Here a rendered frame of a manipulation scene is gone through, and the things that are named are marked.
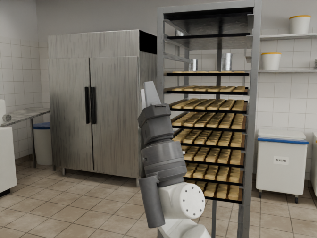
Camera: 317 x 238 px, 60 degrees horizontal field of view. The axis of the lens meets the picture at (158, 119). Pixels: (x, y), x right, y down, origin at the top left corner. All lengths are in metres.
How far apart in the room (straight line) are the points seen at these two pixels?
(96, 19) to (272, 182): 3.58
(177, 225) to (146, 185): 0.14
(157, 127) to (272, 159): 3.02
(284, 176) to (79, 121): 2.71
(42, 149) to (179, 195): 4.55
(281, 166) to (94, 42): 2.78
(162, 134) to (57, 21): 4.88
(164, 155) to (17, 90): 4.74
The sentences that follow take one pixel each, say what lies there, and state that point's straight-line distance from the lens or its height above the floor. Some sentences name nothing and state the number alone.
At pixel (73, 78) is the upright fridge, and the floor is 1.45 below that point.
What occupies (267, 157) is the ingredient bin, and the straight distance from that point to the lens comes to 3.51.
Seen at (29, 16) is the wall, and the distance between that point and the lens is 5.55.
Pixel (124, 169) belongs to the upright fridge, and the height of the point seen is 0.26.
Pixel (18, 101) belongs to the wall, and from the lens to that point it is 5.21.
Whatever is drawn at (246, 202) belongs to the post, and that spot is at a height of 0.88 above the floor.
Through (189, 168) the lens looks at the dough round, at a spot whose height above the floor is 0.97.
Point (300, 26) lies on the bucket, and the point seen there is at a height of 2.07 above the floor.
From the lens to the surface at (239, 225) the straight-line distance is 1.68.
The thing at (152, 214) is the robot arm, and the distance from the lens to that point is 0.55.
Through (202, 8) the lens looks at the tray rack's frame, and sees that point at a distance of 1.39.
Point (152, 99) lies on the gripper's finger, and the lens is 0.59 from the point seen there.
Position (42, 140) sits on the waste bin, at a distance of 4.96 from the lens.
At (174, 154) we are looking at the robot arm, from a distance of 0.56.
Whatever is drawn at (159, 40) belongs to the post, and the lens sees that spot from 1.42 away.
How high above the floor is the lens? 1.49
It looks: 9 degrees down
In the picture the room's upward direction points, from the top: straight up
